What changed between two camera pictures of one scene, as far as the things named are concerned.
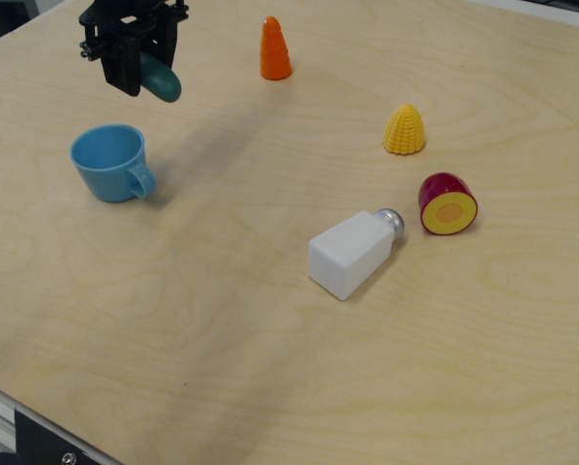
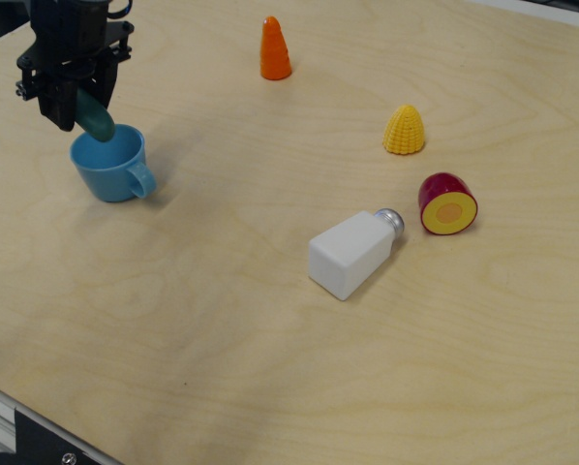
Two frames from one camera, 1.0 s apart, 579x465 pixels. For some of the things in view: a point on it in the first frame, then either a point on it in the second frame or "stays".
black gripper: x=109 y=19 to x=71 y=38
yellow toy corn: x=404 y=131 stays
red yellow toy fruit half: x=447 y=205 stays
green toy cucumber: x=158 y=79 to x=92 y=116
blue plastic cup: x=111 y=162 stays
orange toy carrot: x=275 y=57 stays
